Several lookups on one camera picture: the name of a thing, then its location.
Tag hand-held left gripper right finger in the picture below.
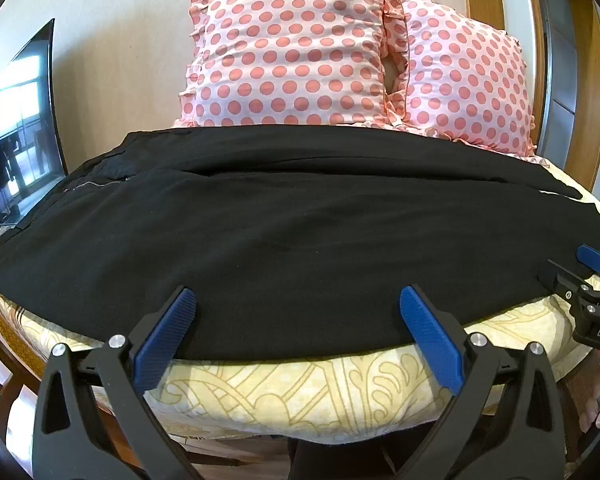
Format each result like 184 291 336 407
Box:
400 284 568 480

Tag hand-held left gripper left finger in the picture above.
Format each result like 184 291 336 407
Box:
32 285 201 480

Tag person's right hand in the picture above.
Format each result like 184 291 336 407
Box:
578 349 600 435

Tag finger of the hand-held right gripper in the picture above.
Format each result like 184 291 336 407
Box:
546 258 600 307
576 243 600 279

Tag small pink polka dot pillow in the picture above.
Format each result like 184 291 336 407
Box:
382 0 538 158

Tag wooden bed frame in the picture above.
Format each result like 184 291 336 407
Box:
0 285 112 466

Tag black pants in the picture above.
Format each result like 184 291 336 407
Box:
0 126 600 362

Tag large pink polka dot pillow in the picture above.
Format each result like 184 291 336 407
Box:
172 0 411 131

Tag flat screen television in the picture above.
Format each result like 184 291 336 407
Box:
0 18 69 232

